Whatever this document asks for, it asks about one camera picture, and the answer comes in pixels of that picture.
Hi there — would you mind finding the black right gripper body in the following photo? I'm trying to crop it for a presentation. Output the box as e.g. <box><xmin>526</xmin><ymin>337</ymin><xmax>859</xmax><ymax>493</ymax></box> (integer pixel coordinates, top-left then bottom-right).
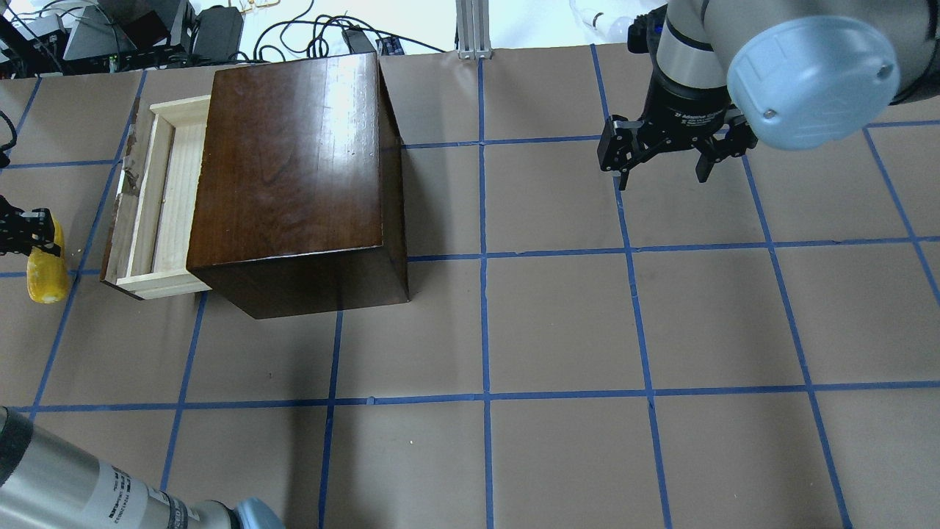
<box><xmin>628</xmin><ymin>15</ymin><xmax>750</xmax><ymax>151</ymax></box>

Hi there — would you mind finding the yellow corn cob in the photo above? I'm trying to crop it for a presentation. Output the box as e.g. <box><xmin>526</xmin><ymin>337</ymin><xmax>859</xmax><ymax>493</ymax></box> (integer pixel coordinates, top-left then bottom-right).
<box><xmin>26</xmin><ymin>215</ymin><xmax>71</xmax><ymax>304</ymax></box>

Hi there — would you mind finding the wooden drawer with white handle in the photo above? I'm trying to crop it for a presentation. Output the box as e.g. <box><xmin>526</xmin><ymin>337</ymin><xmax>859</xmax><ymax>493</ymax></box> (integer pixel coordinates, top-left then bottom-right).
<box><xmin>98</xmin><ymin>95</ymin><xmax>211</xmax><ymax>299</ymax></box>

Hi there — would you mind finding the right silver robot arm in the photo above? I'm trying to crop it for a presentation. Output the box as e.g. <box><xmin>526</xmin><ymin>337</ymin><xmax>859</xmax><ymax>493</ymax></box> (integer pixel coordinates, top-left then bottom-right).
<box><xmin>597</xmin><ymin>1</ymin><xmax>938</xmax><ymax>190</ymax></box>

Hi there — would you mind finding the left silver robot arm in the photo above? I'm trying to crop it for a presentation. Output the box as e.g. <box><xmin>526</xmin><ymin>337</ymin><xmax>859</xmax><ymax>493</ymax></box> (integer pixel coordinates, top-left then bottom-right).
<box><xmin>1</xmin><ymin>201</ymin><xmax>283</xmax><ymax>528</ymax></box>

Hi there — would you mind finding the dark wooden drawer box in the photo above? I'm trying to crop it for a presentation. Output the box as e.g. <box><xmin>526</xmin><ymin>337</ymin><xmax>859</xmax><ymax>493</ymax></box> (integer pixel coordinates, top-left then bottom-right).
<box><xmin>186</xmin><ymin>53</ymin><xmax>410</xmax><ymax>320</ymax></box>

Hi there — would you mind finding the white light bulb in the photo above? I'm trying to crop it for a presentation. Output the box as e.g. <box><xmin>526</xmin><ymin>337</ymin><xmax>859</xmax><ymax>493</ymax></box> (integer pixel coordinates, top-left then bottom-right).
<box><xmin>568</xmin><ymin>1</ymin><xmax>643</xmax><ymax>43</ymax></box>

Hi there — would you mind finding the black power adapter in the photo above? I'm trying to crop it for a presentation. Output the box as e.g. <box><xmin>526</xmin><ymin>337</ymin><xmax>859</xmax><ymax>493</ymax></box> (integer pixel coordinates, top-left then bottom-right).
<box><xmin>341</xmin><ymin>26</ymin><xmax>377</xmax><ymax>54</ymax></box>

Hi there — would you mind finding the aluminium frame post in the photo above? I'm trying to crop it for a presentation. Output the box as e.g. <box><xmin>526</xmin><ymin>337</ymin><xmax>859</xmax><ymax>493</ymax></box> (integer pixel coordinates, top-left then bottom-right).
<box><xmin>455</xmin><ymin>0</ymin><xmax>493</xmax><ymax>60</ymax></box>

